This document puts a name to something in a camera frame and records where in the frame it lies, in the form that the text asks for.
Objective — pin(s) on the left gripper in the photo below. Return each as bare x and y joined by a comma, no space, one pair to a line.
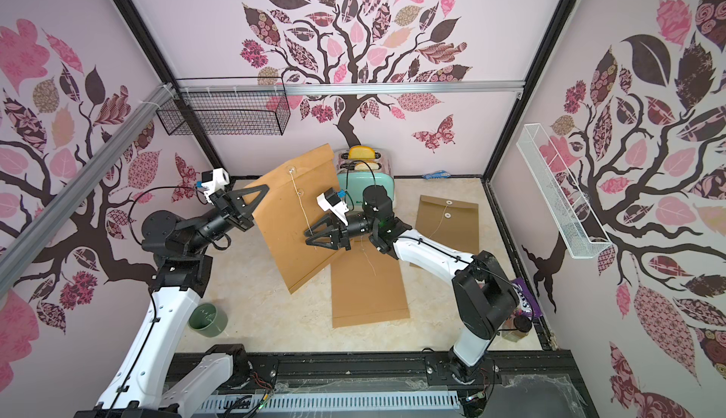
233,208

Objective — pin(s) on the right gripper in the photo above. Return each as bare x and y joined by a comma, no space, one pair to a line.
340,233

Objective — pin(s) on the brown file bag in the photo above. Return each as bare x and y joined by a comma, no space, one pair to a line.
289,208
452,223
367,287

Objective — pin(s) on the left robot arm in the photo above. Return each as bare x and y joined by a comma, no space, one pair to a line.
184,269

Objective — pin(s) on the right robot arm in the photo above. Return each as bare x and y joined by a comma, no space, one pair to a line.
485,298

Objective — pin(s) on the colourful patterned bag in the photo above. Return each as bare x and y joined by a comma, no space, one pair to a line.
528,305

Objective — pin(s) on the mint green toaster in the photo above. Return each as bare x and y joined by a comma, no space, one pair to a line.
353,182

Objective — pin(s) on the yellow bread slice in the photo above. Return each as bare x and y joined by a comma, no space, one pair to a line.
362,153

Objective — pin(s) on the green cup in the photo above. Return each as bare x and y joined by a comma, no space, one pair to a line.
208,320

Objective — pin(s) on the glass jar with dark lid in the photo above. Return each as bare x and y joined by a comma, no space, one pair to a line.
516,327

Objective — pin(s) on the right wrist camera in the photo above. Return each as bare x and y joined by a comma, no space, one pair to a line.
334,202

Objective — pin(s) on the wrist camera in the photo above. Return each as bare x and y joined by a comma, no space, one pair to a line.
334,202
212,181

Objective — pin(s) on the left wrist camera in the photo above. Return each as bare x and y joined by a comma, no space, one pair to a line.
212,181

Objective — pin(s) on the black wire basket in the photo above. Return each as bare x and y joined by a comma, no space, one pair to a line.
227,106

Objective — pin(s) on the blue object at wall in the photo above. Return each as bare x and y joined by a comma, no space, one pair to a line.
438,175

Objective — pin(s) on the white slotted cable duct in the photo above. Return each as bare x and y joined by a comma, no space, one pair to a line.
299,403

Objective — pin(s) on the white wire basket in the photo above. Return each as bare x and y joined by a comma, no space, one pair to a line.
549,159

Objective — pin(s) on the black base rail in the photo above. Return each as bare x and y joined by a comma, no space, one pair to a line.
510,383

